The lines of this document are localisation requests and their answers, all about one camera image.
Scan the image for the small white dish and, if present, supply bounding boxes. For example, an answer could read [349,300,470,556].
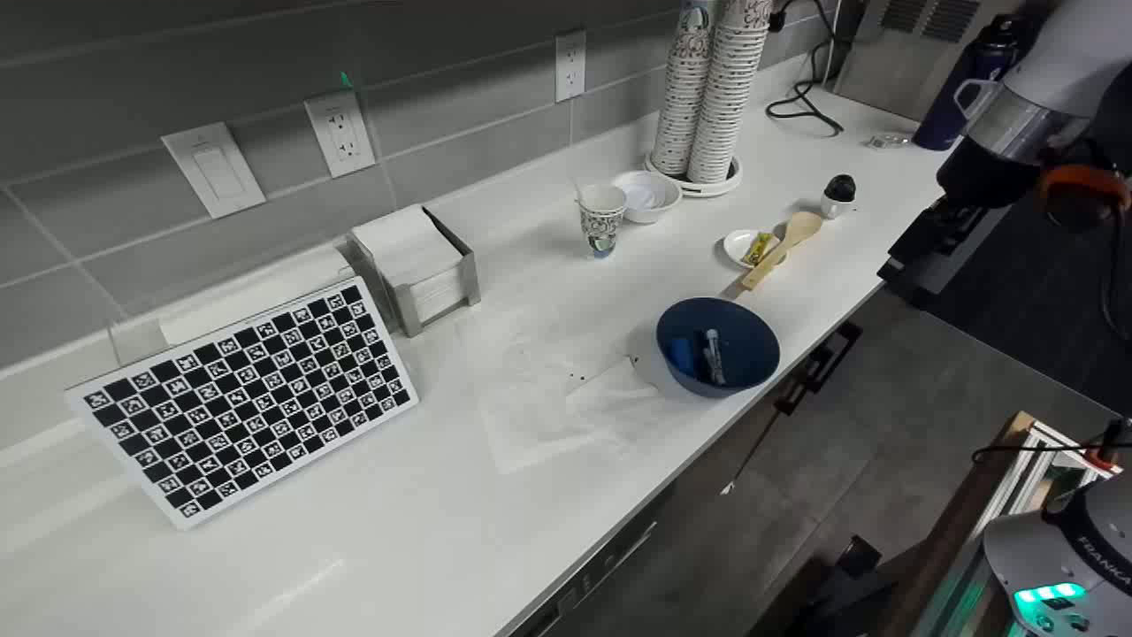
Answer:
[716,225,783,272]

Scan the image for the yellow-brown sachet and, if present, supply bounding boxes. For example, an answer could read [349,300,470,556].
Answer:
[741,230,785,264]

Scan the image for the tan wooden spoon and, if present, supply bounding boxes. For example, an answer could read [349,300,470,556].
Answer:
[734,210,826,293]

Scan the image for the dark blue bottle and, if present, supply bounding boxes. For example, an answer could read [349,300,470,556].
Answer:
[909,11,1024,151]

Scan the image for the tall patterned paper cup stack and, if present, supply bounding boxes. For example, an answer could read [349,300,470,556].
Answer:
[650,0,713,182]
[687,0,775,188]

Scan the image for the black drawer handle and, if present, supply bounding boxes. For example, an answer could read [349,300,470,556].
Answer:
[771,317,866,419]

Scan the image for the white round cup stack base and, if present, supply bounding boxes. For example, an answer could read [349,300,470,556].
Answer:
[643,151,751,202]

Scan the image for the blue bowl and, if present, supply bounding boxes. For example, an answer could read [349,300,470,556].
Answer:
[655,293,785,403]

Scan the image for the white napkin holder box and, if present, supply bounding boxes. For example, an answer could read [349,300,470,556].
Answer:
[341,202,485,341]

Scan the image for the white paper napkin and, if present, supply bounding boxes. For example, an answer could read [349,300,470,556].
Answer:
[474,311,628,479]

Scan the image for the wooden framed stand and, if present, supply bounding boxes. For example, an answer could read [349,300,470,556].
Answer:
[871,408,1126,637]

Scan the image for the white bowl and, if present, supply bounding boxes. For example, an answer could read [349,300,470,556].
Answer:
[612,166,687,225]

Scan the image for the white power outlet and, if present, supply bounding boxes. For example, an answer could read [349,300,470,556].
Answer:
[299,87,380,182]
[551,29,590,107]

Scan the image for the black white calibration board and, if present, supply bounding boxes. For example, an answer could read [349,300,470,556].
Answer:
[63,272,421,531]

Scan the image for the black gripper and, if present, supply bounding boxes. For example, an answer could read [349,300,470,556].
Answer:
[935,130,1048,211]

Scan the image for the small black and white cup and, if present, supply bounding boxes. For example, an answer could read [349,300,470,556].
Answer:
[819,169,859,224]

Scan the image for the white light switch plate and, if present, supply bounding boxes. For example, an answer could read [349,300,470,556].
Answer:
[160,117,268,224]

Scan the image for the white sachet stick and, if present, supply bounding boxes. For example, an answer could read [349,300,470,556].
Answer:
[699,326,729,390]

